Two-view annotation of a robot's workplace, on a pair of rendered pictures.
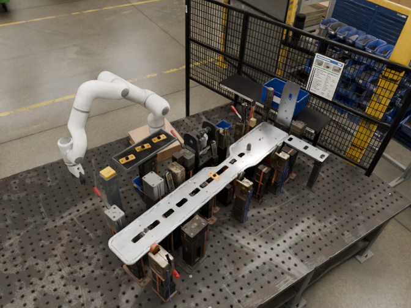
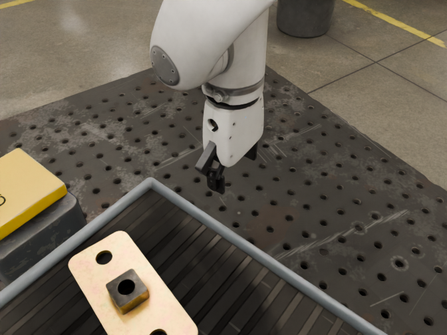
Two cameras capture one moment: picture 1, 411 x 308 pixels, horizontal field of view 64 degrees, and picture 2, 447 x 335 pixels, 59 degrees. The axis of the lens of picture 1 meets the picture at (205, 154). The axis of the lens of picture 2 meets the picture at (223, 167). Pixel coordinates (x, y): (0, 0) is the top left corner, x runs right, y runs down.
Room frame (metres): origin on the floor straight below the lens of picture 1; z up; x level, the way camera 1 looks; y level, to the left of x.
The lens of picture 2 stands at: (1.33, 0.33, 1.37)
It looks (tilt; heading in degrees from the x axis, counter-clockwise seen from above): 46 degrees down; 89
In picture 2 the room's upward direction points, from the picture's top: straight up
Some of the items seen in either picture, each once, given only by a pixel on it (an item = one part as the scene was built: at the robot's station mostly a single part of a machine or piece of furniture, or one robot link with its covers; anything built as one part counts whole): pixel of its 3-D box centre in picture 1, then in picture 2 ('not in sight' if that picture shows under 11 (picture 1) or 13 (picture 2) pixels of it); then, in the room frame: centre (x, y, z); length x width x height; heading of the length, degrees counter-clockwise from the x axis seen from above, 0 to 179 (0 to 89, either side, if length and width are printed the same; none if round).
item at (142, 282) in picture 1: (133, 260); not in sight; (0.86, 0.35, 0.84); 0.18 x 0.06 x 0.29; 50
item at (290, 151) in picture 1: (284, 165); not in sight; (1.63, -0.55, 0.84); 0.11 x 0.10 x 0.28; 50
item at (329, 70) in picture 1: (324, 76); not in sight; (2.05, -0.80, 1.30); 0.23 x 0.02 x 0.31; 50
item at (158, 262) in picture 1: (163, 274); not in sight; (0.77, 0.18, 0.88); 0.15 x 0.11 x 0.36; 50
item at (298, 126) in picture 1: (293, 143); not in sight; (1.82, -0.64, 0.88); 0.08 x 0.08 x 0.36; 50
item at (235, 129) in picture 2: (74, 166); (232, 117); (1.35, 0.78, 1.00); 0.10 x 0.07 x 0.11; 53
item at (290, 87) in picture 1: (287, 104); not in sight; (1.89, -0.54, 1.17); 0.12 x 0.01 x 0.34; 50
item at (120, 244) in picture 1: (213, 179); not in sight; (1.32, -0.05, 1.00); 1.38 x 0.22 x 0.02; 140
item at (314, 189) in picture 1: (315, 172); not in sight; (1.57, -0.75, 0.84); 0.11 x 0.06 x 0.29; 50
